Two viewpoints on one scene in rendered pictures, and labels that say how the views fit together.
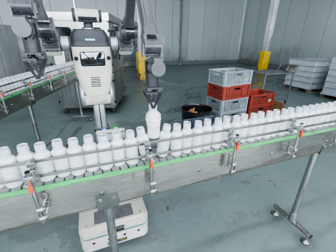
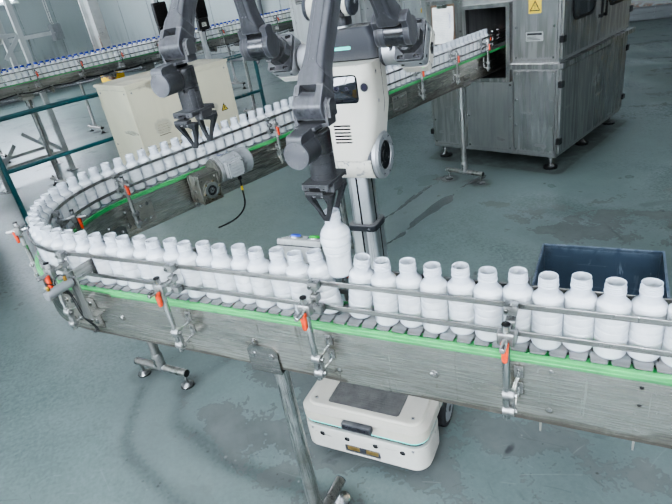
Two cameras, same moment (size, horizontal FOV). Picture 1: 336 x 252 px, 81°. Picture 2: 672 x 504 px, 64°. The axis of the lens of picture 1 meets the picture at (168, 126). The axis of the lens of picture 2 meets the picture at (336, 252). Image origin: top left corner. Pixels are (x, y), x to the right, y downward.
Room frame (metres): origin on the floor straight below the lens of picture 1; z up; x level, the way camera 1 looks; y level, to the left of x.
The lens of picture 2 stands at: (0.14, -0.79, 1.75)
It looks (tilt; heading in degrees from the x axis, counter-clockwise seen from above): 27 degrees down; 51
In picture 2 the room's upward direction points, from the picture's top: 10 degrees counter-clockwise
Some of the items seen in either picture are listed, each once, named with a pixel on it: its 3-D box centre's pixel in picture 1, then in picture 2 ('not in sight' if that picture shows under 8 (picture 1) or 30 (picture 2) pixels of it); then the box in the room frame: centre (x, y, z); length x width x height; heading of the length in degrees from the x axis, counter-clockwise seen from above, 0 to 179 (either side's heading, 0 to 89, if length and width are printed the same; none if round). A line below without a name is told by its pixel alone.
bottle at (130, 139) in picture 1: (131, 147); (300, 281); (0.80, 0.17, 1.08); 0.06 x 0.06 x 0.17
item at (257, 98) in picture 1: (254, 97); not in sight; (3.69, -1.64, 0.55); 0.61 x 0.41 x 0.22; 114
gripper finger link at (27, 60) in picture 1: (36, 66); (194, 129); (0.81, 0.53, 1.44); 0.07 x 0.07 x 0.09; 21
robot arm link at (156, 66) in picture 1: (155, 58); (308, 132); (0.82, 0.05, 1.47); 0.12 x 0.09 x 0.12; 20
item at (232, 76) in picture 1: (230, 76); not in sight; (3.34, -1.02, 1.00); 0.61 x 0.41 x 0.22; 118
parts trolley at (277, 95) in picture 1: (270, 84); not in sight; (5.20, -2.66, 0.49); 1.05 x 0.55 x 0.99; 111
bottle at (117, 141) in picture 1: (117, 148); (282, 277); (0.79, 0.23, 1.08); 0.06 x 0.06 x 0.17
